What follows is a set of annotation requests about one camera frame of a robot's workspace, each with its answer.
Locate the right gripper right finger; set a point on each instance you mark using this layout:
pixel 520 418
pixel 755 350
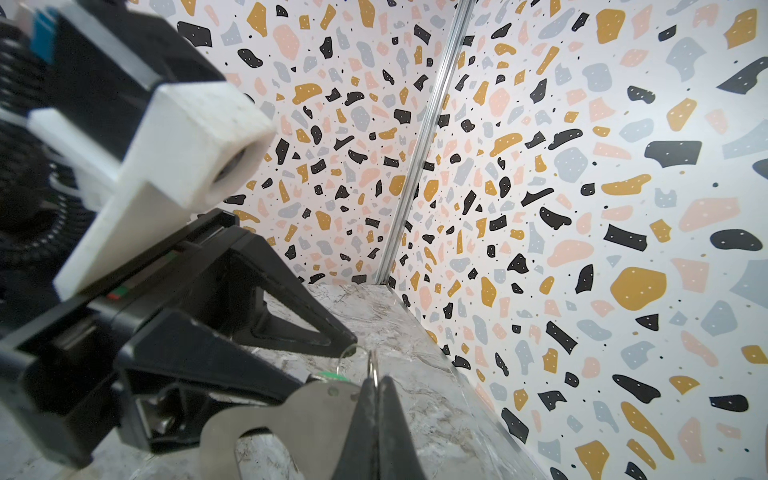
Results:
pixel 397 456

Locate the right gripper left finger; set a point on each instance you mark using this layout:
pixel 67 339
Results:
pixel 359 459

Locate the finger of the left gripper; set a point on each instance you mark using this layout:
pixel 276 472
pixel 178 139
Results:
pixel 176 373
pixel 270 308

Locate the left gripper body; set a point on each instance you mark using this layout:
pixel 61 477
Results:
pixel 57 372

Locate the translucent keyring tag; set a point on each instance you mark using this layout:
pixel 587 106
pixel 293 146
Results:
pixel 312 424

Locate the green capped key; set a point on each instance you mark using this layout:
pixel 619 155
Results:
pixel 329 376

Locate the metal keyring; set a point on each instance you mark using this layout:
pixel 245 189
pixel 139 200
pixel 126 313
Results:
pixel 372 364

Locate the right corner aluminium profile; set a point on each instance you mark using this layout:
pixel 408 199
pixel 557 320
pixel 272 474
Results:
pixel 428 126

